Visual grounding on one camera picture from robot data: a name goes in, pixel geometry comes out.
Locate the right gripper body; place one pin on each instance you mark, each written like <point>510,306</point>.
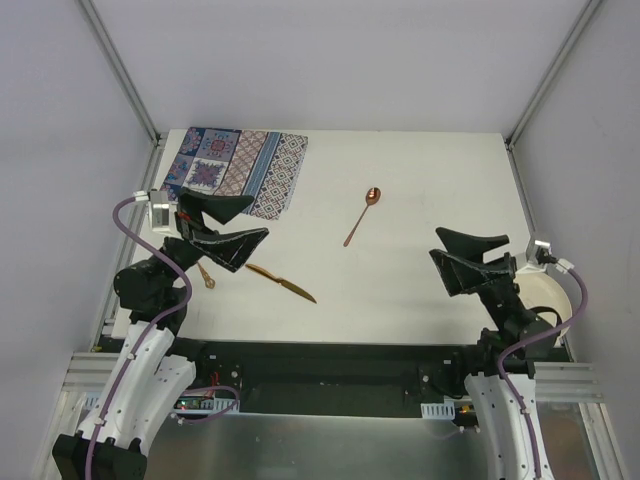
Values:
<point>509,267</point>

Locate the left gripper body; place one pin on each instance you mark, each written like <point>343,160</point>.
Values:
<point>186,226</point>

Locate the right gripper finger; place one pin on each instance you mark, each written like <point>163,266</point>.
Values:
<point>468,246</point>
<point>459,276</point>

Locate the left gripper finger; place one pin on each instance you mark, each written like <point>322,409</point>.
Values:
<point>229,207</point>
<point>231,250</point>

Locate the gold knife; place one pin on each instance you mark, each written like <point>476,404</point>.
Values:
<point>281,282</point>

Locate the copper spoon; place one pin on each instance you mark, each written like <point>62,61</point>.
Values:
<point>372,196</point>

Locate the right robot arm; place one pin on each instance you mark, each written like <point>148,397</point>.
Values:
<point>499,373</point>

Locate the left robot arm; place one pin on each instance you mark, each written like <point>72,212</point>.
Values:
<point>114,440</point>

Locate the cream plate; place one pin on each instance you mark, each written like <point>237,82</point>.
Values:
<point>541,290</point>

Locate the gold fork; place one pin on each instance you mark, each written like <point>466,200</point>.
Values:
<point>209,282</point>

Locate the patterned cloth placemat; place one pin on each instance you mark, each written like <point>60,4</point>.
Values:
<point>228,162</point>

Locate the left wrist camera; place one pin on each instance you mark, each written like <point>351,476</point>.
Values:
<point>161,213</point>

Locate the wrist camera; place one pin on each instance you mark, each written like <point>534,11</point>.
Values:
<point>161,213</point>
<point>536,257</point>

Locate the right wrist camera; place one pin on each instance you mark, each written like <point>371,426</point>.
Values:
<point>536,257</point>

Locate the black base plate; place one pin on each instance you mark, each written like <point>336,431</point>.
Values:
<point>345,380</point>

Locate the left aluminium frame post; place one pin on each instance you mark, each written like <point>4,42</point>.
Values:
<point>110,52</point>

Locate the aluminium frame post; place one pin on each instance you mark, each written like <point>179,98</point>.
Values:
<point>567,46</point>
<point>110,52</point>

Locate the right aluminium frame post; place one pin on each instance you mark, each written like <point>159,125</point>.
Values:
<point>567,46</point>

